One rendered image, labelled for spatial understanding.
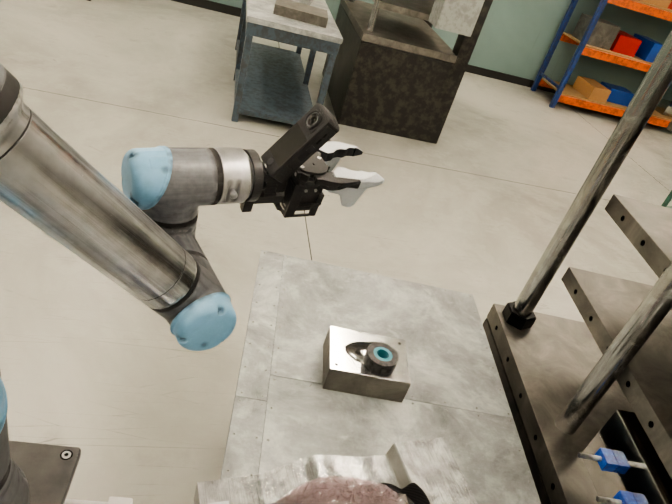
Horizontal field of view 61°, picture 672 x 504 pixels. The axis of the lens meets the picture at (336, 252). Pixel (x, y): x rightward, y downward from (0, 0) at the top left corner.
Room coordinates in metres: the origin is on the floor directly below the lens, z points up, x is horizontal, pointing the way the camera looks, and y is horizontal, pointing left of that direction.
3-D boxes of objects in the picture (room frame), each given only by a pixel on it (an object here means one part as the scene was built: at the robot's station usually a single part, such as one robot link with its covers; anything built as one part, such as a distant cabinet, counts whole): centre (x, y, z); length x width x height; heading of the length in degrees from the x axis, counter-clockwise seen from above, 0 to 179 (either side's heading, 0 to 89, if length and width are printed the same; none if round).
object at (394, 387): (1.05, -0.15, 0.83); 0.20 x 0.15 x 0.07; 101
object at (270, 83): (5.08, 1.05, 0.44); 1.90 x 0.70 x 0.89; 17
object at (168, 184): (0.62, 0.23, 1.43); 0.11 x 0.08 x 0.09; 130
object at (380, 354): (1.03, -0.18, 0.89); 0.08 x 0.08 x 0.04
